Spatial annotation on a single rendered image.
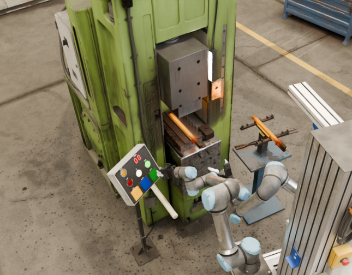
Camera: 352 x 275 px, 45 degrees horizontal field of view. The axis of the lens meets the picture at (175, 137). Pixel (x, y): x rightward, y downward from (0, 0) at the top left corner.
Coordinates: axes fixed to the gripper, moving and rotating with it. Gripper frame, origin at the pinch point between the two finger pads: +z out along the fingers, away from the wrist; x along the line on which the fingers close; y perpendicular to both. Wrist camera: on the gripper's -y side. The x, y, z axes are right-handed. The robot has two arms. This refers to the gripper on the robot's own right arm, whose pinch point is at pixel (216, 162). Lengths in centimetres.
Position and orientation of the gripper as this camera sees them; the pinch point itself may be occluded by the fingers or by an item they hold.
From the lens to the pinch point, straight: 308.0
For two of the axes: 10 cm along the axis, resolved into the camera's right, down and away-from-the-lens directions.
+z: -5.1, -5.7, 6.4
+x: 8.6, -3.8, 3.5
